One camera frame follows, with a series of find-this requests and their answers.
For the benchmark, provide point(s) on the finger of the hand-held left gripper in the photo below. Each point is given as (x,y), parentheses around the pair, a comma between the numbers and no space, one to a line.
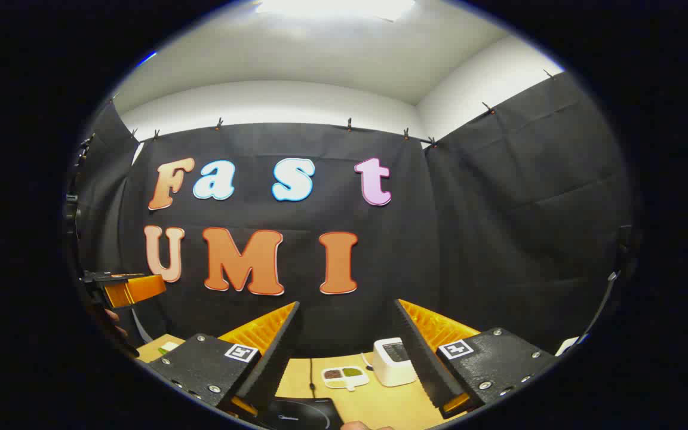
(138,289)
(111,276)

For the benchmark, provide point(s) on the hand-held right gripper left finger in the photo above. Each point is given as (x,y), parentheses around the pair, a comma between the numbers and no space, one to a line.
(272,358)

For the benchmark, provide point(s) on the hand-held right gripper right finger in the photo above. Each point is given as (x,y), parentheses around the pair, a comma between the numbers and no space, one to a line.
(421,358)

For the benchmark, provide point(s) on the black induction cooktop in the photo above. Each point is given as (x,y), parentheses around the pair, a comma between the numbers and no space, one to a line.
(302,415)

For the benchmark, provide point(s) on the white rectangular box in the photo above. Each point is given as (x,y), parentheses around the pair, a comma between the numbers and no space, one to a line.
(392,367)

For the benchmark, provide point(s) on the white sandwich plate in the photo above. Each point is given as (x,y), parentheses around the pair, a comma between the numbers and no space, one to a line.
(169,346)

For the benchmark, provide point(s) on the white three-part seasoning dish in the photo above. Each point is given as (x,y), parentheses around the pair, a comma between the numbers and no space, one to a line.
(344,377)

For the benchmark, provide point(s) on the row of black cloth clips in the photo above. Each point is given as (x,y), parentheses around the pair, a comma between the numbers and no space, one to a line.
(349,124)

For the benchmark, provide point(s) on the ceiling light panel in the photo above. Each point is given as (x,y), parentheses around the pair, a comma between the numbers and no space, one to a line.
(332,7)

